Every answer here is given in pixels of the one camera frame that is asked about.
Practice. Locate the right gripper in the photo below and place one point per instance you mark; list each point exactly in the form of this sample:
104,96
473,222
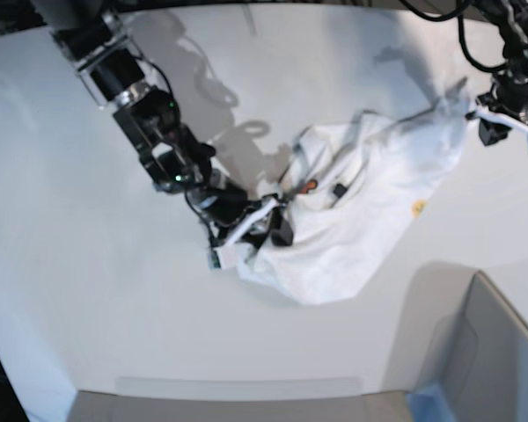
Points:
224,208

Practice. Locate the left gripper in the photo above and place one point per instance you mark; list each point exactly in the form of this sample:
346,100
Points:
508,95

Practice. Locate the white t-shirt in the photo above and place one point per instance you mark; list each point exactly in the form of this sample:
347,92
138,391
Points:
355,188

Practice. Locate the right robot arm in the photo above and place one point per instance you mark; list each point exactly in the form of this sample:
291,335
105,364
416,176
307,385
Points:
107,60

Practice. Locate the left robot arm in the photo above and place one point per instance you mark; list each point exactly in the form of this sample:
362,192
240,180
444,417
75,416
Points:
511,19

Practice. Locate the grey cardboard box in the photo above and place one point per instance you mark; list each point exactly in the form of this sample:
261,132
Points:
461,343

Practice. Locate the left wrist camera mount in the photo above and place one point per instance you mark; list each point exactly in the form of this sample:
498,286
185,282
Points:
489,108

